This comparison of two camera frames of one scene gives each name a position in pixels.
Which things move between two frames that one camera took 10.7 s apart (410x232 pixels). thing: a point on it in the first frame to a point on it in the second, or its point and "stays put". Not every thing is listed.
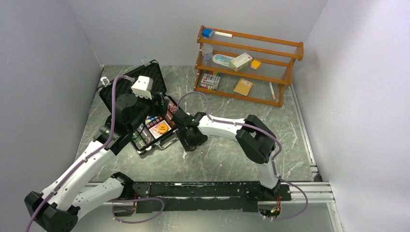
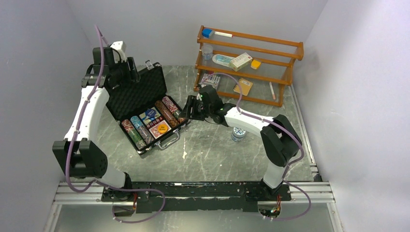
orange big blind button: (162, 128) stays put
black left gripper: (162, 105) to (134, 75)
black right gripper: (186, 143) to (192, 102)
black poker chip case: (159, 126) stays put
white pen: (272, 91) stays put
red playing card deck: (154, 131) stays put
